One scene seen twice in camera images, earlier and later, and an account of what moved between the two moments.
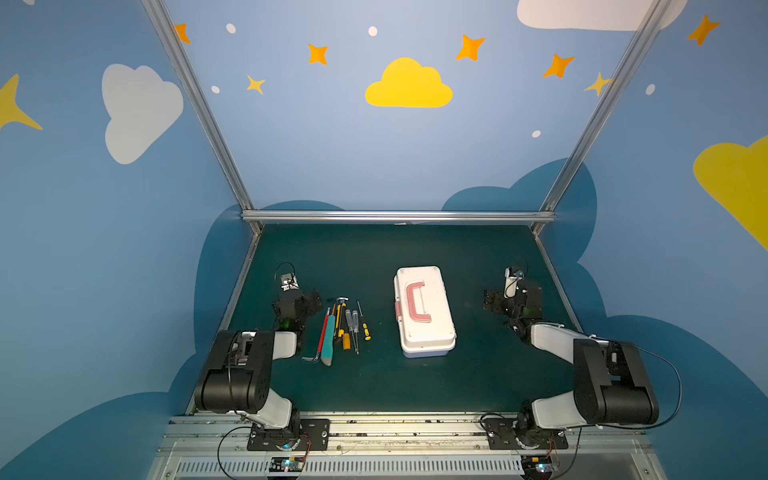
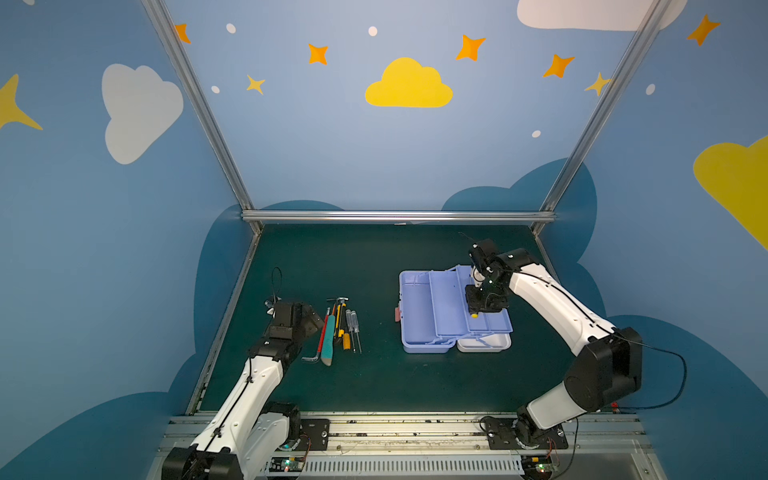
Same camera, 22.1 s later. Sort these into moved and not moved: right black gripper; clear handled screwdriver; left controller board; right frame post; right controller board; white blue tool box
Moved: right black gripper; white blue tool box
Not moved: clear handled screwdriver; right controller board; left controller board; right frame post
